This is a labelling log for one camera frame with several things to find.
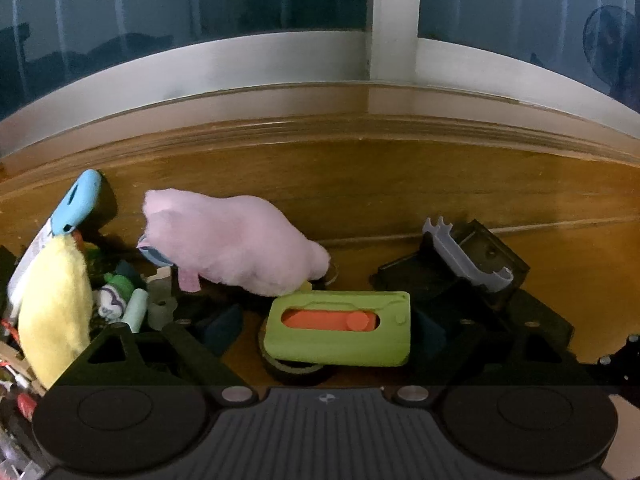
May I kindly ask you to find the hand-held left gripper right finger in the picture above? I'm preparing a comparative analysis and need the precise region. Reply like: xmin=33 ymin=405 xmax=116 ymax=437
xmin=394 ymin=309 xmax=601 ymax=404

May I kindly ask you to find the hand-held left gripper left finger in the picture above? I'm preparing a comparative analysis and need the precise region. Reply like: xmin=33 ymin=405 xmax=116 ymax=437
xmin=50 ymin=305 xmax=261 ymax=403

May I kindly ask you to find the green box with orange slider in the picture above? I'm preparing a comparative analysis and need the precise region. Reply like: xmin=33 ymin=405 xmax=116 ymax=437
xmin=263 ymin=291 xmax=412 ymax=367

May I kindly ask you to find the black glasses case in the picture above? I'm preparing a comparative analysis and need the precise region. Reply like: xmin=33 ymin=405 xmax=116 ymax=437
xmin=370 ymin=247 xmax=576 ymax=352

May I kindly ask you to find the wooden desktop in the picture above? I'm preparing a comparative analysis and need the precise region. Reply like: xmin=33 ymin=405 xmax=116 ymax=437
xmin=0 ymin=125 xmax=640 ymax=401

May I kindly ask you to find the white printed plastic part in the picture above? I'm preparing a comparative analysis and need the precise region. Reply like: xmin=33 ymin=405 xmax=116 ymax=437
xmin=145 ymin=267 xmax=179 ymax=331

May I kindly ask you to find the lavender grey printed part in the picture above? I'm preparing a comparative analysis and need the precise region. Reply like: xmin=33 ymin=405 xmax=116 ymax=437
xmin=422 ymin=216 xmax=516 ymax=294

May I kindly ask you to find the black tape roll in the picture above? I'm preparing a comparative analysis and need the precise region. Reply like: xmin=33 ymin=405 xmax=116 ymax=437
xmin=257 ymin=325 xmax=334 ymax=386

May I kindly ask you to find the mint green tube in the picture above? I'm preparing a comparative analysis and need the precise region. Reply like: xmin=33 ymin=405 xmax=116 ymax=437
xmin=122 ymin=290 xmax=150 ymax=334

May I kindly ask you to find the pink plush toy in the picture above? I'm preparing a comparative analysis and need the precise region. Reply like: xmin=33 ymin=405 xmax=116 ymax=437
xmin=136 ymin=188 xmax=332 ymax=297

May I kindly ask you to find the black open box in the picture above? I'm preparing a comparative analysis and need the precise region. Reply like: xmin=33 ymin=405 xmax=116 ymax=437
xmin=450 ymin=219 xmax=531 ymax=306

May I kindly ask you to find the yellow plush toy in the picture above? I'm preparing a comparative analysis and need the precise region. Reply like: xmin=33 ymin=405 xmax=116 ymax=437
xmin=17 ymin=235 xmax=96 ymax=391

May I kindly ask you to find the light blue silicone piece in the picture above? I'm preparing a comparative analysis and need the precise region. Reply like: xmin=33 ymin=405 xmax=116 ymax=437
xmin=50 ymin=170 xmax=105 ymax=236

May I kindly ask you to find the white window frame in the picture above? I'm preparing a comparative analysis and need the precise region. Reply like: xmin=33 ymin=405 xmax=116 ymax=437
xmin=0 ymin=0 xmax=640 ymax=161

